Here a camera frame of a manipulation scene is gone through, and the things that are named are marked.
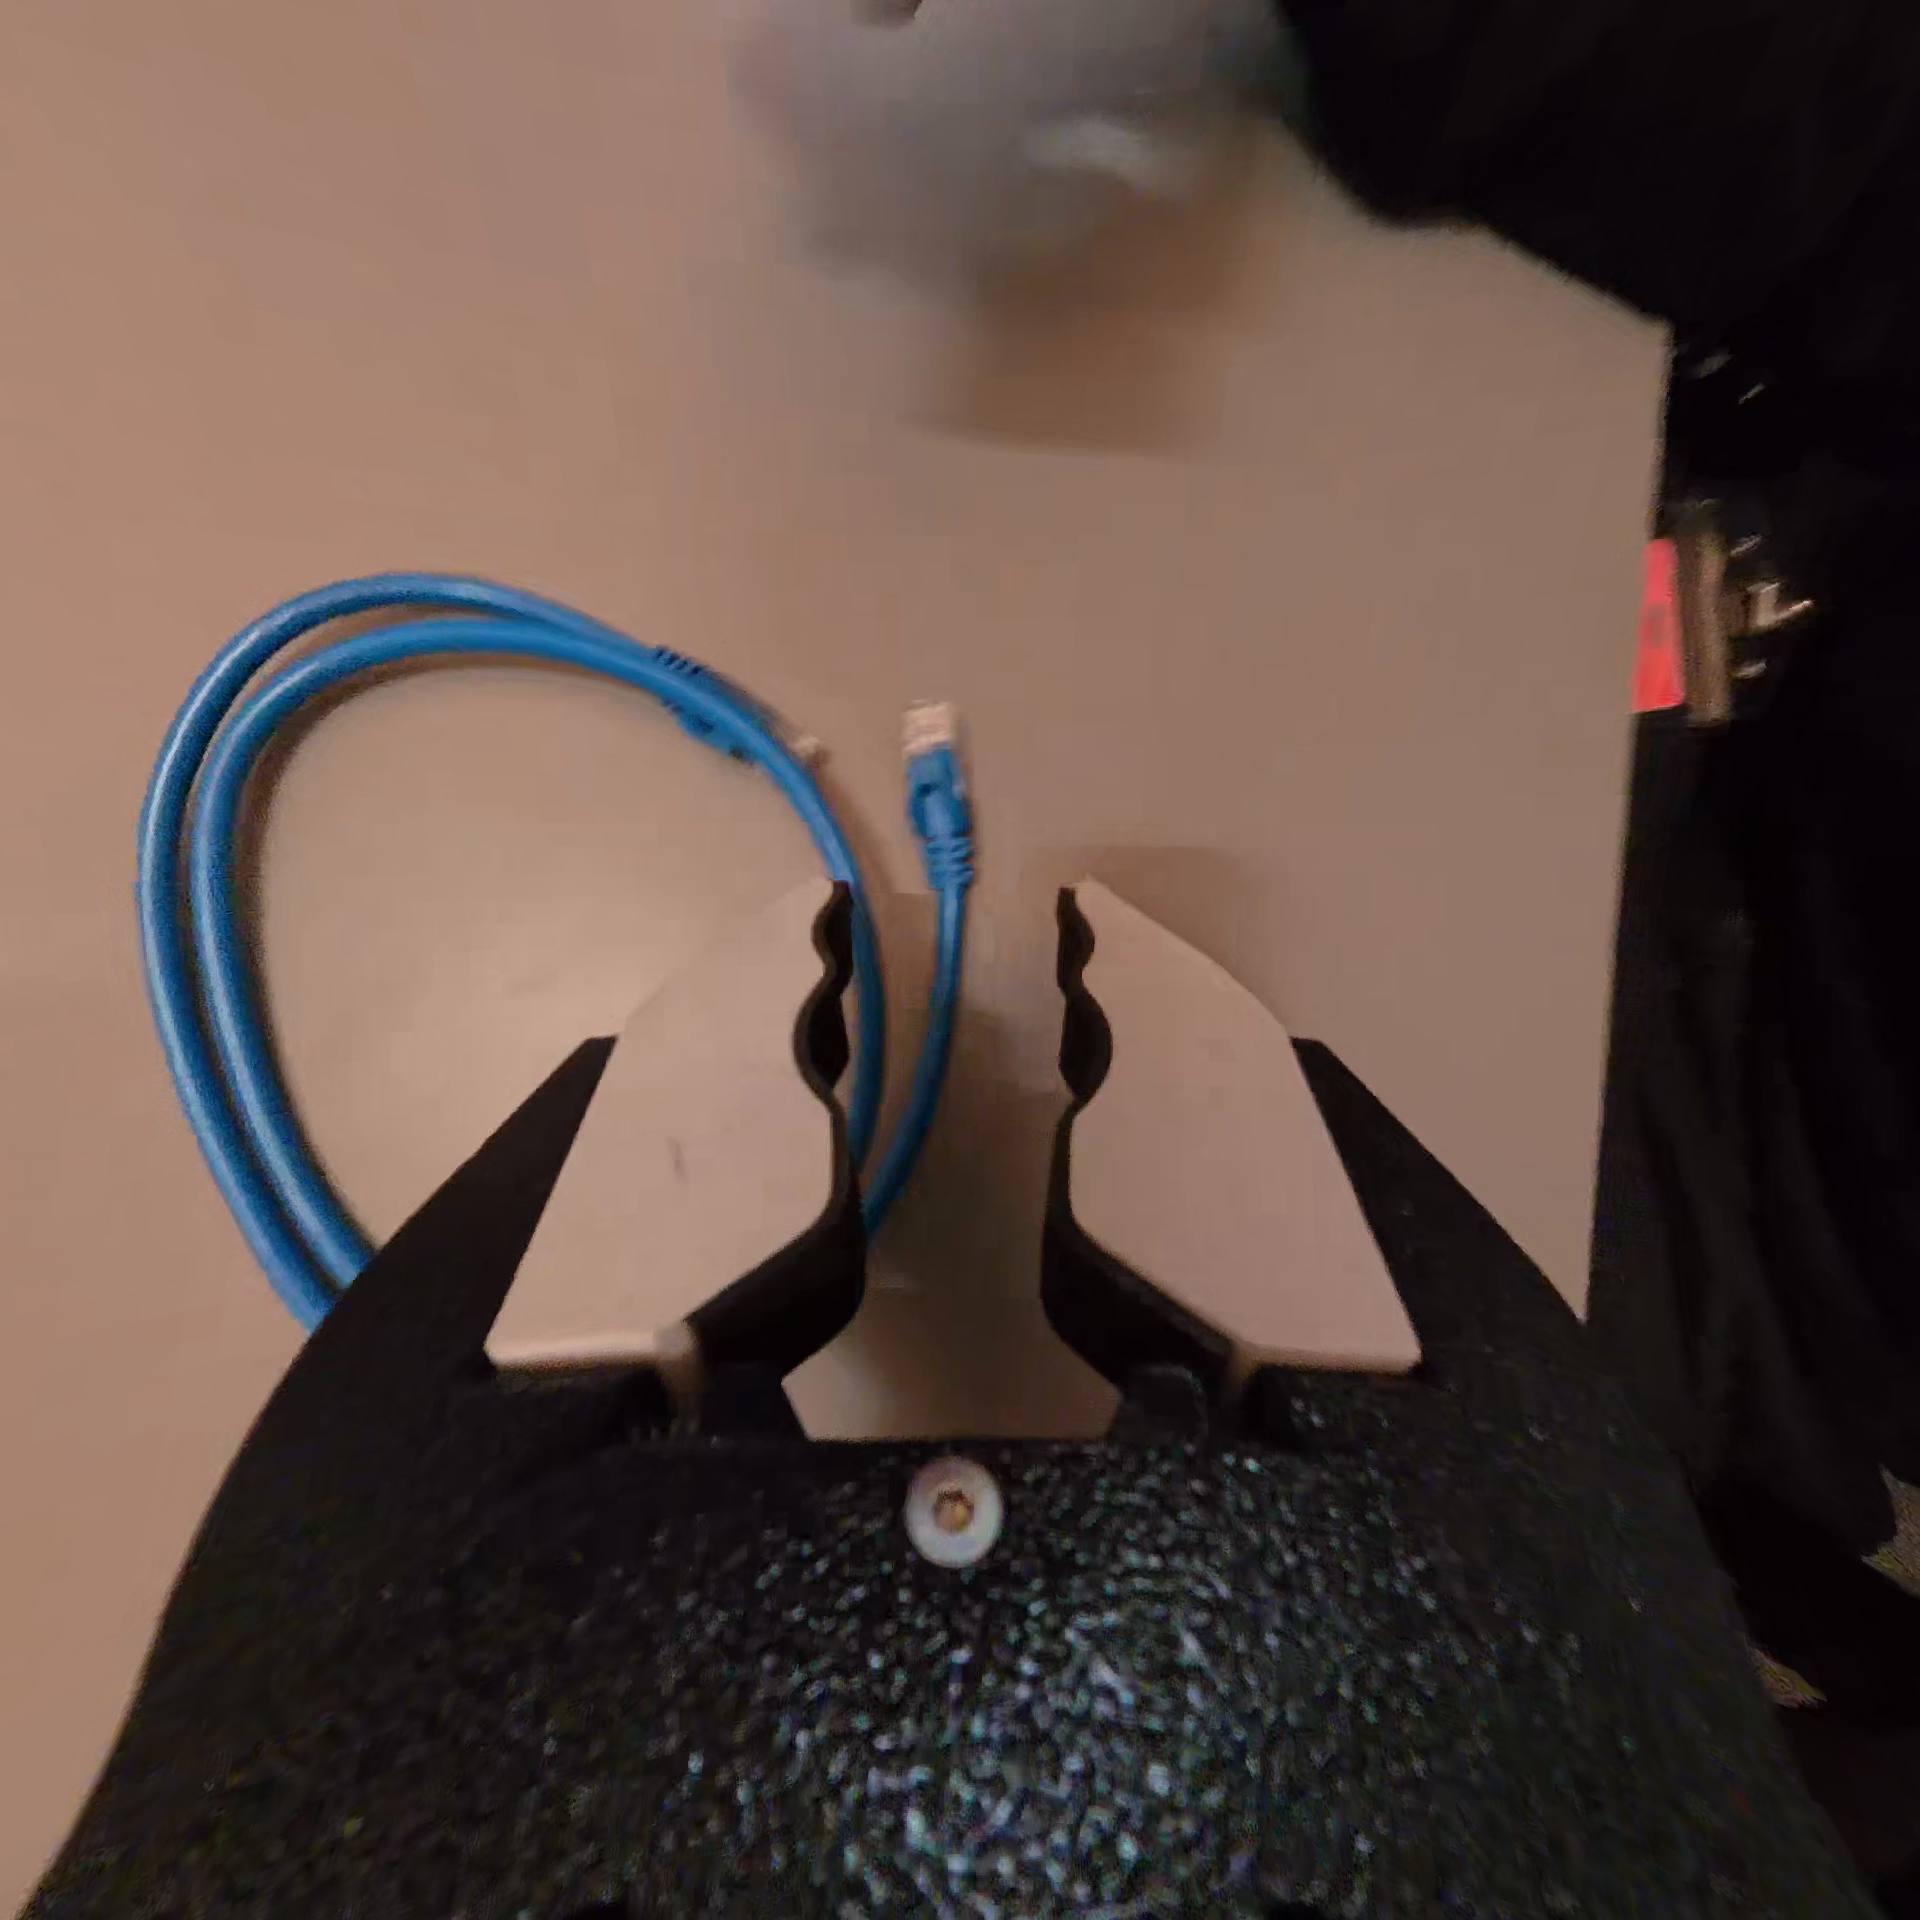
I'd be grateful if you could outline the grey desk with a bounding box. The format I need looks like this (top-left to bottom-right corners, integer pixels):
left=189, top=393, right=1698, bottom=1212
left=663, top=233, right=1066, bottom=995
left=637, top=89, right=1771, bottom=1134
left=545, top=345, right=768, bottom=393
left=0, top=0, right=1675, bottom=1445

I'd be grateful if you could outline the person's dark clothing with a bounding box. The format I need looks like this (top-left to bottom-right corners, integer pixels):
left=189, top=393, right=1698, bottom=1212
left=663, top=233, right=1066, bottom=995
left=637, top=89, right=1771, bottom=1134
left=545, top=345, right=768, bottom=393
left=1587, top=337, right=1920, bottom=1920

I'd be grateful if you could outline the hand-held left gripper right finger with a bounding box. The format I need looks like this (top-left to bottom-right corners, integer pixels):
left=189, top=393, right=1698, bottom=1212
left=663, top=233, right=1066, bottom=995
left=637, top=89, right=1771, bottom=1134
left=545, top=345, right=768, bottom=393
left=1041, top=883, right=1425, bottom=1393

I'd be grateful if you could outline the person's right forearm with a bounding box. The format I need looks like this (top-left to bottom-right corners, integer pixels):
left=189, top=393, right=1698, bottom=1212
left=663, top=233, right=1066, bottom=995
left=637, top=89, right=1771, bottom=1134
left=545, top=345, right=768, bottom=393
left=1275, top=0, right=1920, bottom=356

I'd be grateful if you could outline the red-labelled metal bracket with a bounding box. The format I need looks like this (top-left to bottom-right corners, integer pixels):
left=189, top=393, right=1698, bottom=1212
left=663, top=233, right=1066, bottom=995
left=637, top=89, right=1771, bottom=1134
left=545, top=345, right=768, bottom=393
left=1633, top=503, right=1820, bottom=732

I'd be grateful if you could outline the blue network cable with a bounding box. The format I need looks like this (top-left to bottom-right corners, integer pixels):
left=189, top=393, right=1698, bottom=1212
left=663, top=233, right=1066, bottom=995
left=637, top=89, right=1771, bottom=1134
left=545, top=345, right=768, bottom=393
left=137, top=570, right=980, bottom=1335

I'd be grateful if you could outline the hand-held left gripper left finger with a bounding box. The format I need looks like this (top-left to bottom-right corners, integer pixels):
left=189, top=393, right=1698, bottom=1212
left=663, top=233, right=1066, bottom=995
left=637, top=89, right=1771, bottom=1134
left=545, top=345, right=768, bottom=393
left=487, top=877, right=874, bottom=1385

